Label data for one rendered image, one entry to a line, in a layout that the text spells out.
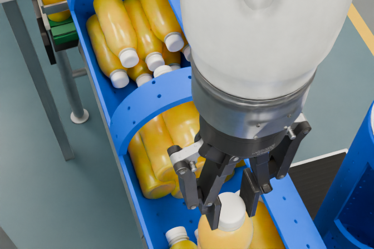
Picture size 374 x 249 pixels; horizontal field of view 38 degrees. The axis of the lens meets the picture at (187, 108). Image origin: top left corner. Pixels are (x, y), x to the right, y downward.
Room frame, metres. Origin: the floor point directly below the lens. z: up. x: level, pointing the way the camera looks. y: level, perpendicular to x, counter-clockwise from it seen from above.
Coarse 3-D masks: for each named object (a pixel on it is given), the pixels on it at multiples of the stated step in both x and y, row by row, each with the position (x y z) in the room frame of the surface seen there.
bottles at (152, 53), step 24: (96, 24) 0.87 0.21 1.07; (144, 24) 0.85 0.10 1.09; (96, 48) 0.81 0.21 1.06; (144, 48) 0.78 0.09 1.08; (120, 72) 0.74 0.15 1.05; (144, 72) 0.77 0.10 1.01; (144, 168) 0.49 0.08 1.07; (144, 192) 0.45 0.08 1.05; (168, 192) 0.46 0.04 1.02; (168, 240) 0.35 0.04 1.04
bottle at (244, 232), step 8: (200, 224) 0.25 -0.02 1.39; (208, 224) 0.24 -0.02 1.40; (240, 224) 0.24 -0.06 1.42; (248, 224) 0.24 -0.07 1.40; (200, 232) 0.24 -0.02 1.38; (208, 232) 0.23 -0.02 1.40; (216, 232) 0.23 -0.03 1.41; (224, 232) 0.23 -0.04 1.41; (232, 232) 0.23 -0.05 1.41; (240, 232) 0.23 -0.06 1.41; (248, 232) 0.23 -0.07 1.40; (200, 240) 0.23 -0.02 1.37; (208, 240) 0.23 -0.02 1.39; (216, 240) 0.22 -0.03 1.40; (224, 240) 0.22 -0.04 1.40; (232, 240) 0.22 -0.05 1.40; (240, 240) 0.22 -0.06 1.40; (248, 240) 0.23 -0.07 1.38; (200, 248) 0.23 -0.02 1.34; (208, 248) 0.22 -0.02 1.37; (216, 248) 0.22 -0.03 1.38; (224, 248) 0.22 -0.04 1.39; (232, 248) 0.22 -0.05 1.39; (240, 248) 0.22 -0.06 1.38; (248, 248) 0.23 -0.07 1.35
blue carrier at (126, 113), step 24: (72, 0) 0.88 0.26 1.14; (168, 0) 0.80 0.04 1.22; (96, 72) 0.74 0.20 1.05; (168, 72) 0.60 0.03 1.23; (120, 96) 0.72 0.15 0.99; (144, 96) 0.56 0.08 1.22; (168, 96) 0.55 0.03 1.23; (120, 120) 0.54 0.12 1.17; (144, 120) 0.52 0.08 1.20; (120, 144) 0.50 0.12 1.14; (240, 168) 0.52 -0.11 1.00; (288, 192) 0.38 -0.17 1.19; (144, 216) 0.40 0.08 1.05; (168, 216) 0.43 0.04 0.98; (192, 216) 0.43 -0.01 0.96; (288, 216) 0.33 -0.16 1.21; (192, 240) 0.38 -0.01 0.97; (288, 240) 0.29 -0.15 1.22; (312, 240) 0.30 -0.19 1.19
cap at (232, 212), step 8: (224, 192) 0.27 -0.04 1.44; (224, 200) 0.26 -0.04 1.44; (232, 200) 0.26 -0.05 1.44; (240, 200) 0.26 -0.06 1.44; (224, 208) 0.25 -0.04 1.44; (232, 208) 0.25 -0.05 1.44; (240, 208) 0.25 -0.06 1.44; (224, 216) 0.24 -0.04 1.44; (232, 216) 0.24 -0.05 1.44; (240, 216) 0.24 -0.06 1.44; (224, 224) 0.23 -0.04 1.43; (232, 224) 0.23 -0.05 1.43
